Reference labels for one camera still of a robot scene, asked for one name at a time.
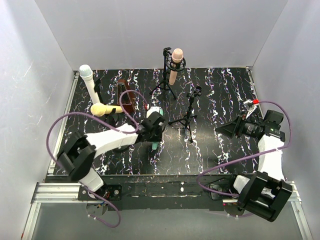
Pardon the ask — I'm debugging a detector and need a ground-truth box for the mint green microphone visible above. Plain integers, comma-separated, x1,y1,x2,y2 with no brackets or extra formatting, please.
150,106,164,151

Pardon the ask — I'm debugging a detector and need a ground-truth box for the black round-base clip stand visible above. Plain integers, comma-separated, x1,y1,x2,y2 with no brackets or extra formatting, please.
94,77,105,104
104,113,129,153

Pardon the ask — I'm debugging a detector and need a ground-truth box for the black tripod clip stand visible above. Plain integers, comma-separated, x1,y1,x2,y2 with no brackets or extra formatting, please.
168,86,202,143

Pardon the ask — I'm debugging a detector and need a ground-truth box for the yellow microphone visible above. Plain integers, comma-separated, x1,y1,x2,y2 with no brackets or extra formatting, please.
90,102,123,117

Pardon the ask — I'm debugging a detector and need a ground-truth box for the pink microphone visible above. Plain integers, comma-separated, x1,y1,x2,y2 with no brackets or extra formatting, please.
169,48,184,85

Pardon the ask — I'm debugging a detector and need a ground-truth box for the white microphone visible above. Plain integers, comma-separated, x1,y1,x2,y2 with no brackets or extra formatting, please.
79,64,102,104

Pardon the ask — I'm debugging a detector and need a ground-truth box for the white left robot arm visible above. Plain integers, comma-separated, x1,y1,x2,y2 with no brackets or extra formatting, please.
56,111,166,193

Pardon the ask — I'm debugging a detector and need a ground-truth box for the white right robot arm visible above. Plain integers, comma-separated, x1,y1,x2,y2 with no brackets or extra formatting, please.
215,110,293,222

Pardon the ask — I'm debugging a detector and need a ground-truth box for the brown wooden metronome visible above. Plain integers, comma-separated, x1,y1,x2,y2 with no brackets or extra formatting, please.
116,79,136,114

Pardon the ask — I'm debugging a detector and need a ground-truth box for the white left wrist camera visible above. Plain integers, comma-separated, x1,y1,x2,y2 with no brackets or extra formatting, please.
146,106,165,122

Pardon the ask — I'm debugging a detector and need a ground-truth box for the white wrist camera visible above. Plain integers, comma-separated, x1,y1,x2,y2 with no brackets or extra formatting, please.
146,106,165,122
243,99,259,119

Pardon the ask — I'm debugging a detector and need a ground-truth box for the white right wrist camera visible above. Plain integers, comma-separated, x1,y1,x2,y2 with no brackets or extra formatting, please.
243,99,259,119

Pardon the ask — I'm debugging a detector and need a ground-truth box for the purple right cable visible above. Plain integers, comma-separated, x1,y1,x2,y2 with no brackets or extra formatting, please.
196,99,293,218

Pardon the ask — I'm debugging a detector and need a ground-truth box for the black tripod shock-mount stand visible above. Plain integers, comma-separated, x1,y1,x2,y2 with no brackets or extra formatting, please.
149,47,186,100

